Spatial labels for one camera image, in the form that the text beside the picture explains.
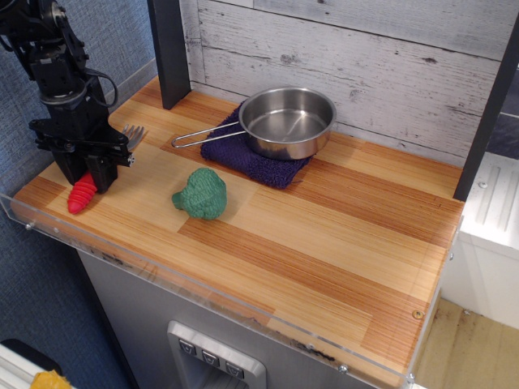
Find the dark right frame post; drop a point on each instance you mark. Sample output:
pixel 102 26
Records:
pixel 499 91

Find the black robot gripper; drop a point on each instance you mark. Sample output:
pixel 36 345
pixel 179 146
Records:
pixel 83 134

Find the purple knitted cloth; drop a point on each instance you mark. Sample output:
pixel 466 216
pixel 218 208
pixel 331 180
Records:
pixel 234 153

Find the green toy broccoli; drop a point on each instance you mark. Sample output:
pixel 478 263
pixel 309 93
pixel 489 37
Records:
pixel 204 196

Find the grey toy fridge cabinet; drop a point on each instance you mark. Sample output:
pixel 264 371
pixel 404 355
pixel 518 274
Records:
pixel 139 305

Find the white ribbed side unit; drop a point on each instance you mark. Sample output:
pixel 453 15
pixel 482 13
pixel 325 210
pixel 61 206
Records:
pixel 481 274

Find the stainless steel pot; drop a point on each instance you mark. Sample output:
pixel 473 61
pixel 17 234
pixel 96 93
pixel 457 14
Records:
pixel 285 123

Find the silver dispenser button panel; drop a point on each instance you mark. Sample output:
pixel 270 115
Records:
pixel 203 362

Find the red handled metal fork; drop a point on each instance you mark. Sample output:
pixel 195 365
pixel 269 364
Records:
pixel 84 189

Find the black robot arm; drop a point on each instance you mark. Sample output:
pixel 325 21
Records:
pixel 39 34

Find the yellow black object corner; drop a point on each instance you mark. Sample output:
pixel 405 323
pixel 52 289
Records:
pixel 50 380

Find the clear acrylic table guard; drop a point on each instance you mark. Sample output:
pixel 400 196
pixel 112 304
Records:
pixel 353 250

